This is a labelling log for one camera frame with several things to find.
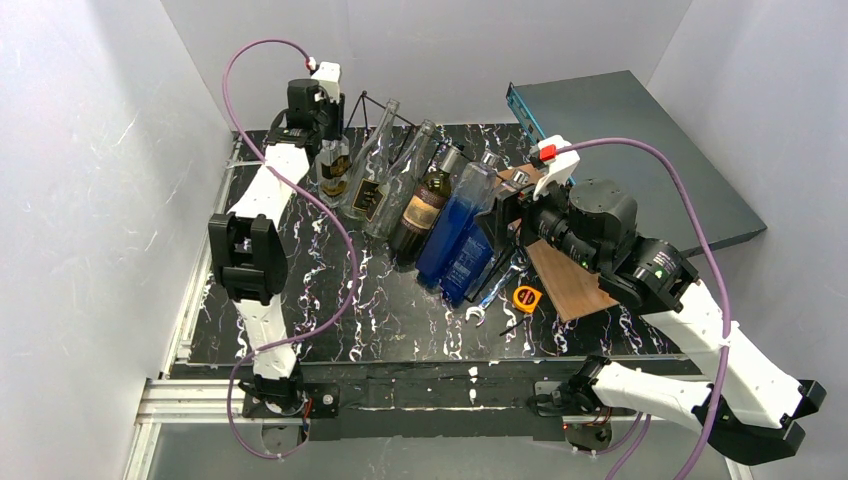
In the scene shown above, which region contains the blue square bottle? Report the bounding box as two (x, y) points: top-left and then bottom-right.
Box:
(415, 149), (499, 290)
(440, 170), (527, 308)

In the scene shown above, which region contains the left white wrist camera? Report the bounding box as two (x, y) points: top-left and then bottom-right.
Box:
(305, 56), (342, 104)

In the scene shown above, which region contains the silver combination wrench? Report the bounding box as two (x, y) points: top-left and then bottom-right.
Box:
(465, 264), (528, 327)

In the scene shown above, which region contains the yellow tape measure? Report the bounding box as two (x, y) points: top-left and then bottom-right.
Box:
(512, 285), (543, 314)

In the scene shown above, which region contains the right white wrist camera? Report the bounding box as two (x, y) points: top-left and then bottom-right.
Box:
(529, 135), (580, 201)

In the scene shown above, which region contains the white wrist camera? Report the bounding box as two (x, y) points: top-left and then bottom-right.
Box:
(529, 135), (580, 201)
(305, 56), (342, 104)

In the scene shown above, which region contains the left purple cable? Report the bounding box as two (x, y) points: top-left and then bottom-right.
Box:
(221, 38), (360, 462)

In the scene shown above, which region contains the black wire wine rack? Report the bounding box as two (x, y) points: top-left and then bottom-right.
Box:
(344, 90), (541, 299)

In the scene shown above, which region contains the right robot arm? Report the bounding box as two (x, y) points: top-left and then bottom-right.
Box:
(475, 180), (826, 465)

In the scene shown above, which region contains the tall clear glass bottle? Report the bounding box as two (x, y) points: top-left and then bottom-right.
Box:
(341, 98), (399, 221)

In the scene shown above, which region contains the short clear glass bottle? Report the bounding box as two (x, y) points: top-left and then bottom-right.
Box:
(364, 119), (436, 240)

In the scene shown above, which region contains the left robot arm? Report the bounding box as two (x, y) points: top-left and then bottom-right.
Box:
(208, 79), (344, 416)

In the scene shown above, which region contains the aluminium frame rail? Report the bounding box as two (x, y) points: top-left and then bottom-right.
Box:
(124, 359), (696, 479)

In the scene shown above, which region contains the brown wooden board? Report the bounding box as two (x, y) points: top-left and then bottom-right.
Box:
(496, 162), (621, 323)

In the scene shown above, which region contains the blue-faced network switch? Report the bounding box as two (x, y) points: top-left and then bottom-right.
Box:
(506, 71), (767, 256)

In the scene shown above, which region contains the green wine bottle tan label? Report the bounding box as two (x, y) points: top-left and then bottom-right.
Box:
(388, 142), (465, 265)

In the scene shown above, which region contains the dark-capped clear bottle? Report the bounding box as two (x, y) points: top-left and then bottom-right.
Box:
(315, 136), (351, 208)

